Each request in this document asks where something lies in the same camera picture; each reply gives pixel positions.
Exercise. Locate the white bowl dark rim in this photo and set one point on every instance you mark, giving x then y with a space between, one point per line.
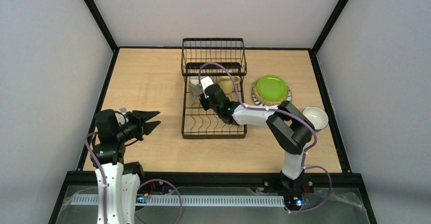
317 116

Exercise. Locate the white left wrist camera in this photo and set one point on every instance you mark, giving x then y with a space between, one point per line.
123 112

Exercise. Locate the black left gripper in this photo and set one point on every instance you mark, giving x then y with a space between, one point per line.
136 122

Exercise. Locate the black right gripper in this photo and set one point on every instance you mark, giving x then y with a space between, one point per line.
204 102

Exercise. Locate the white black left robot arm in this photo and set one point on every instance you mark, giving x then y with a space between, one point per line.
117 181

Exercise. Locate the blue striped white plate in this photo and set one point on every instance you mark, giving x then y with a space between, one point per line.
272 104

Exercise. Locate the cream ceramic mug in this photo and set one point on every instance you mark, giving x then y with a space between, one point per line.
195 89

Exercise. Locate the right controller board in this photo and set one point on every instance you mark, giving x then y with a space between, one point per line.
297 200

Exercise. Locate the controller board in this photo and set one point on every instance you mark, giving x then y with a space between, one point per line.
297 200
142 199

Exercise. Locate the black aluminium frame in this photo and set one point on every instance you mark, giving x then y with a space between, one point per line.
345 179

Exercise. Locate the yellow handled mug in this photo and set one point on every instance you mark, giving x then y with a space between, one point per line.
226 84

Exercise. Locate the green plate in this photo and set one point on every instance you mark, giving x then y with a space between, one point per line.
271 88

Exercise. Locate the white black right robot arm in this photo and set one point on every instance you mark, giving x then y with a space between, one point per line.
290 127

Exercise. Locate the black wire dish rack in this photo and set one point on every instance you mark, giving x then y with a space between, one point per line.
213 70

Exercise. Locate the left controller board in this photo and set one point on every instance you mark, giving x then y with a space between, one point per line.
142 199

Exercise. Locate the white slotted cable duct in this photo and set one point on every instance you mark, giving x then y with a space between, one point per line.
194 201

